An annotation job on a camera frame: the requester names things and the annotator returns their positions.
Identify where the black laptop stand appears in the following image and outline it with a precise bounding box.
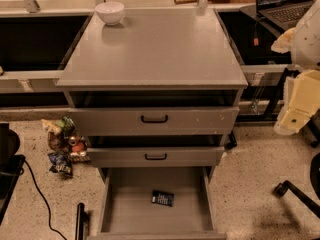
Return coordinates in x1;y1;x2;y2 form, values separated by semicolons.
239;3;320;149

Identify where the grey middle drawer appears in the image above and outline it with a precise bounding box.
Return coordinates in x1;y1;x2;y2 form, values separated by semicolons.
88;147;224;168

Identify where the black office chair base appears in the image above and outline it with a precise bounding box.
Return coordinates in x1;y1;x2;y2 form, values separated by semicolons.
273;153;320;218

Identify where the blue snack bag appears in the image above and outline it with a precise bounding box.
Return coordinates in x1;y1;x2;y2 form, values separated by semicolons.
48;151;73;177

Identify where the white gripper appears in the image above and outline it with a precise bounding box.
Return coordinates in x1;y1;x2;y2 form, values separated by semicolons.
274;70;320;135

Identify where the pile of snack items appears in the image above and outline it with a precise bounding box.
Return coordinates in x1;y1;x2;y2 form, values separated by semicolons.
41;116;90;163

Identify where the grey drawer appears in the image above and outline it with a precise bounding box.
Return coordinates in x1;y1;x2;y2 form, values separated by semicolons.
70;107;239;136
88;167;227;240
88;147;224;168

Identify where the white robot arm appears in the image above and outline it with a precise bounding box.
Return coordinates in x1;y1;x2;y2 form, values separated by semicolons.
271;0;320;135

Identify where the grey drawer cabinet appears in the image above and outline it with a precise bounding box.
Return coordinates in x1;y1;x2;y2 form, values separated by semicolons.
55;6;249;240

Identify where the grey bottom drawer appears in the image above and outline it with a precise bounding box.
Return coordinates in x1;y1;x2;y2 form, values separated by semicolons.
88;167;227;240

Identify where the dark blue rxbar wrapper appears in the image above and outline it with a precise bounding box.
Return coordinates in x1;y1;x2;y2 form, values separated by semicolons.
151;190;174;207

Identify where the wooden stick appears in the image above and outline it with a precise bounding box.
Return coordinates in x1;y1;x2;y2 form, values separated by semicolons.
173;0;218;5

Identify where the black post near drawer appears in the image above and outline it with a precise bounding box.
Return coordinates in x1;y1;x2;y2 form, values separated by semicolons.
75;203;89;240

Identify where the black laptop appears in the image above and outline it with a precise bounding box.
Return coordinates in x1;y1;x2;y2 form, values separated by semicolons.
256;0;314;30

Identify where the black power cable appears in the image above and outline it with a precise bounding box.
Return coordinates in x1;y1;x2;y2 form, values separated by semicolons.
23;159;69;240

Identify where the white bowl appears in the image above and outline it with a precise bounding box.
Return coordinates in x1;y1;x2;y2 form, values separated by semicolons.
95;2;125;25

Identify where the grey top drawer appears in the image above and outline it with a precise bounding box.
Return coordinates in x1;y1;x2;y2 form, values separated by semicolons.
70;107;239;136

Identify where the black device on floor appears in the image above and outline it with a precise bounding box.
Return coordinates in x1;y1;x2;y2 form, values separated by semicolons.
0;123;25;224

